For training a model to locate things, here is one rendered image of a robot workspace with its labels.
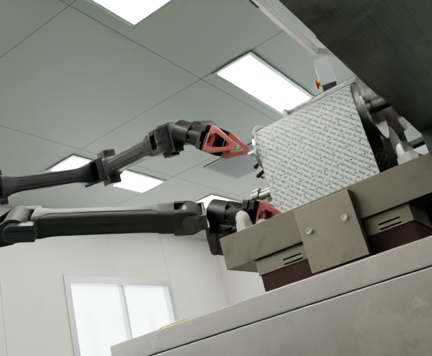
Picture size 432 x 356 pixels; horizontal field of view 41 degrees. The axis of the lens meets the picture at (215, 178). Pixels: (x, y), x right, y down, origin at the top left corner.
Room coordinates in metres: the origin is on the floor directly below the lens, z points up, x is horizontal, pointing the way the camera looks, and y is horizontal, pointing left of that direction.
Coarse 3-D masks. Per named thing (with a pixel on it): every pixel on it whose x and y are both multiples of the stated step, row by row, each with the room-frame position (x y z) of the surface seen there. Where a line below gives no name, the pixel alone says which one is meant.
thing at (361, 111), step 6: (354, 90) 1.07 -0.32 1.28; (354, 96) 1.07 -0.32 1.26; (360, 102) 1.07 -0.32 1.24; (360, 108) 1.07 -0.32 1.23; (360, 114) 1.08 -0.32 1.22; (366, 114) 1.07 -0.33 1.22; (366, 120) 1.08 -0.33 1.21; (366, 126) 1.09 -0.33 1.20; (372, 126) 1.09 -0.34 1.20; (366, 132) 1.11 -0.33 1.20; (372, 132) 1.11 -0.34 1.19
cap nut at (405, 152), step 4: (400, 144) 0.87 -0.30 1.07; (404, 144) 0.87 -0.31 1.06; (408, 144) 0.87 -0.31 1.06; (396, 148) 0.88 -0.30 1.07; (400, 148) 0.87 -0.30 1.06; (404, 148) 0.87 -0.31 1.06; (408, 148) 0.87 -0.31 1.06; (412, 148) 0.87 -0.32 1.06; (400, 152) 0.87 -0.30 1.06; (404, 152) 0.87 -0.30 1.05; (408, 152) 0.87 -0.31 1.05; (412, 152) 0.87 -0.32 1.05; (416, 152) 0.87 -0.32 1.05; (400, 156) 0.87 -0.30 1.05; (404, 156) 0.87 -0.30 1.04; (408, 156) 0.87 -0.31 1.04; (412, 156) 0.87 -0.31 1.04; (416, 156) 0.87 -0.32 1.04; (400, 160) 0.87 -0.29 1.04; (404, 160) 0.87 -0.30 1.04; (408, 160) 0.87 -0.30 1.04
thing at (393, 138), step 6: (390, 132) 1.19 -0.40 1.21; (384, 138) 1.17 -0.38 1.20; (390, 138) 1.17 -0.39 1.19; (396, 138) 1.22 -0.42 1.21; (384, 144) 1.17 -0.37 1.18; (390, 144) 1.16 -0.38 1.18; (396, 144) 1.20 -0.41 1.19; (390, 150) 1.17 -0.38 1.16; (390, 156) 1.17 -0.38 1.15; (396, 156) 1.17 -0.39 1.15; (396, 162) 1.18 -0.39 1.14
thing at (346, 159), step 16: (320, 144) 1.11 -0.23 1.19; (336, 144) 1.09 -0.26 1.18; (352, 144) 1.08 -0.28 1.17; (368, 144) 1.06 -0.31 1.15; (288, 160) 1.15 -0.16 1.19; (304, 160) 1.13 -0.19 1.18; (320, 160) 1.12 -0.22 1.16; (336, 160) 1.10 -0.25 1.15; (352, 160) 1.08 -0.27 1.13; (368, 160) 1.07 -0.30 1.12; (272, 176) 1.17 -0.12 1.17; (288, 176) 1.15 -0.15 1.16; (304, 176) 1.14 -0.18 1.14; (320, 176) 1.12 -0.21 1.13; (336, 176) 1.11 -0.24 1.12; (352, 176) 1.09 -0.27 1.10; (368, 176) 1.08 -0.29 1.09; (272, 192) 1.18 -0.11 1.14; (288, 192) 1.16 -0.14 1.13; (304, 192) 1.14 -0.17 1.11; (320, 192) 1.13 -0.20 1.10; (288, 208) 1.16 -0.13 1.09
